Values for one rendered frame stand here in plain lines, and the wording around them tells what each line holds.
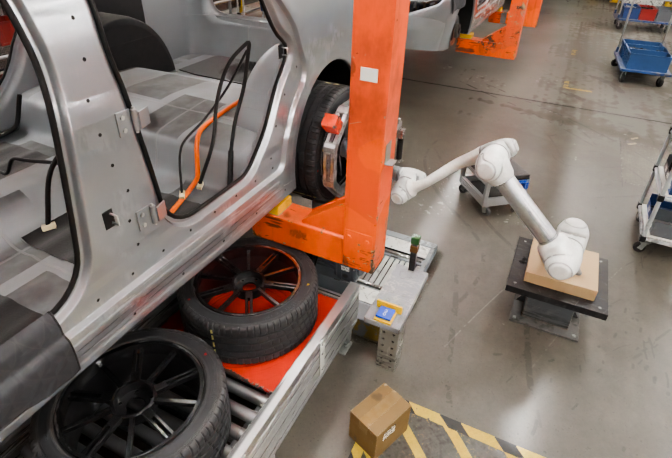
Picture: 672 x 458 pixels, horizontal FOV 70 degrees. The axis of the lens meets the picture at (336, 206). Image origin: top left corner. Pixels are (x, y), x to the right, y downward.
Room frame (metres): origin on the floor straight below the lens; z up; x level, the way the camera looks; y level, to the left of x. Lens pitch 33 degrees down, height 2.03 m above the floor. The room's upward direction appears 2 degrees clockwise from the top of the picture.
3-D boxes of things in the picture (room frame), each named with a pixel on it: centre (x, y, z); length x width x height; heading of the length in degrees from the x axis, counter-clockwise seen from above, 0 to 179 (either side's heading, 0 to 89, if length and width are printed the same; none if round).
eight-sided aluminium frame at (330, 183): (2.46, -0.07, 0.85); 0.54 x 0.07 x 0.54; 155
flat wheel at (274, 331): (1.74, 0.40, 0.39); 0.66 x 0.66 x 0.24
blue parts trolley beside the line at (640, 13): (10.06, -5.88, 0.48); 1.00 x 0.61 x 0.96; 70
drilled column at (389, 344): (1.69, -0.30, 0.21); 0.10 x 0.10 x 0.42; 65
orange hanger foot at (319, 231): (2.02, 0.16, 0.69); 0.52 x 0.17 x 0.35; 65
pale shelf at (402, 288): (1.72, -0.31, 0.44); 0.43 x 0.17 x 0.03; 155
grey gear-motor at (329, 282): (2.17, 0.02, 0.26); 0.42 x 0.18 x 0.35; 65
